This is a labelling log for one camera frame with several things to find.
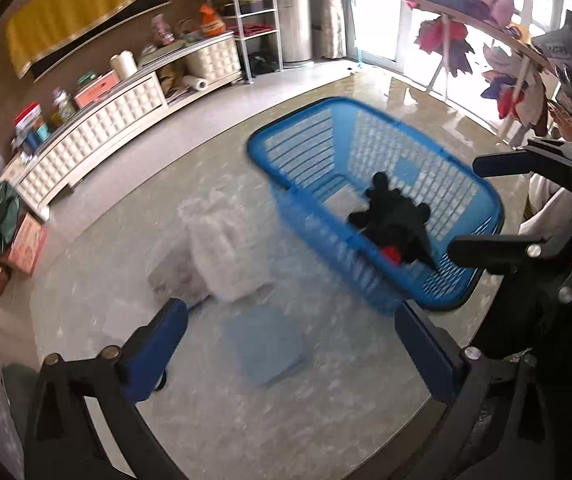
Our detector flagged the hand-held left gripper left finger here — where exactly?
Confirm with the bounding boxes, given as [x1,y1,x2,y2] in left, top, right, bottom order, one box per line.
[24,298,190,480]

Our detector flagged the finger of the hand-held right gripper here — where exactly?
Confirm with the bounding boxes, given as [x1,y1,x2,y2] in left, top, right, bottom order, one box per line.
[472,137,572,197]
[448,234,572,275]

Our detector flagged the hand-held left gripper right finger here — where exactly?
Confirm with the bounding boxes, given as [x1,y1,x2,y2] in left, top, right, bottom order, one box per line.
[394,301,564,480]

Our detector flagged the black plush toy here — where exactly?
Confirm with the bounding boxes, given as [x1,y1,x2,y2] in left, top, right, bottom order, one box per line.
[348,171,439,271]

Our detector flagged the light blue cloth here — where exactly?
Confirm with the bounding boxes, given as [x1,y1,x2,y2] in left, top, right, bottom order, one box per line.
[218,305,309,388]

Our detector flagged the white fluffy soft item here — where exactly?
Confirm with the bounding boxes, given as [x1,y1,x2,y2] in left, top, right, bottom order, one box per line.
[178,187,277,306]

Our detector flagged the blue plastic basket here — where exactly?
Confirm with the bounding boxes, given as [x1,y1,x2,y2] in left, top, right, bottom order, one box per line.
[246,97,506,313]

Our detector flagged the white cloth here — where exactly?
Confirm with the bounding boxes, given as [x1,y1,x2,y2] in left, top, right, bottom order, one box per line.
[518,175,572,243]

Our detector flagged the mixed hanging garments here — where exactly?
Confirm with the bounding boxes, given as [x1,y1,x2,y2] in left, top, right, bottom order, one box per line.
[481,42,550,137]

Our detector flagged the red hanging garment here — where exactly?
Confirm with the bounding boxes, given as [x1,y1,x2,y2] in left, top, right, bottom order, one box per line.
[414,15,474,78]

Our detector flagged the clothes drying rack with clothes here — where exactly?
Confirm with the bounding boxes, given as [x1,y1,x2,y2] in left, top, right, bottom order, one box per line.
[381,0,557,137]

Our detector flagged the printed cardboard box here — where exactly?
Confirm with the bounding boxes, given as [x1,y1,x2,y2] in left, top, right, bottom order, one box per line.
[6,212,49,276]

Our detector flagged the white tufted television cabinet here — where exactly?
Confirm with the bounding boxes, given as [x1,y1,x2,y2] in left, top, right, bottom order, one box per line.
[0,35,244,221]

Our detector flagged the patterned curtain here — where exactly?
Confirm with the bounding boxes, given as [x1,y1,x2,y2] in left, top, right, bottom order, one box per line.
[306,0,349,60]

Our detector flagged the standing air conditioner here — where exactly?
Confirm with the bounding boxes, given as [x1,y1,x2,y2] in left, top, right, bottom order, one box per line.
[276,0,314,68]

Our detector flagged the pink storage box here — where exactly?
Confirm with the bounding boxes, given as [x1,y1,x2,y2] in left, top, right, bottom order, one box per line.
[73,71,120,109]

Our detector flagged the black bag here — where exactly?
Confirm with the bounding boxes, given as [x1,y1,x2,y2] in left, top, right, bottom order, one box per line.
[248,52,279,76]

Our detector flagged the red white snack bag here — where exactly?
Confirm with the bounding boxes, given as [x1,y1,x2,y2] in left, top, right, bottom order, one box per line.
[13,102,46,136]

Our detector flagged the white metal shelf rack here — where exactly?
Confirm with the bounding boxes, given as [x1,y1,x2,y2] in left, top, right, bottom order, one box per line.
[205,0,284,83]

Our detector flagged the patterned gift bag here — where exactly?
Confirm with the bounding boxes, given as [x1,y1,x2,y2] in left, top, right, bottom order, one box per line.
[152,14,174,46]

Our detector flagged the yellow cloth cover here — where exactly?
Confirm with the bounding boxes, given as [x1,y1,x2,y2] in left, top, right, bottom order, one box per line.
[6,0,177,78]

